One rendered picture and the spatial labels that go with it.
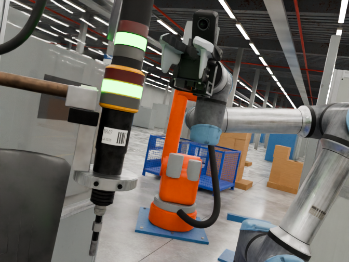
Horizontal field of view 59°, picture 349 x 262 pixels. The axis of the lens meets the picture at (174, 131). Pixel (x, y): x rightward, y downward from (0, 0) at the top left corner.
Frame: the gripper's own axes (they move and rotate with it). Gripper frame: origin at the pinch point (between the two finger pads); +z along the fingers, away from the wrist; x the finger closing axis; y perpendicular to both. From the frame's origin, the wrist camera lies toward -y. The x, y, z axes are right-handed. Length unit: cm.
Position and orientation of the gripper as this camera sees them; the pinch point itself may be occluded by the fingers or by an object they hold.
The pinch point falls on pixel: (180, 37)
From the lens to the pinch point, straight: 50.6
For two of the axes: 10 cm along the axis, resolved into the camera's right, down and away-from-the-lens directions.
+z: -3.2, -0.1, -9.5
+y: -1.9, 9.8, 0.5
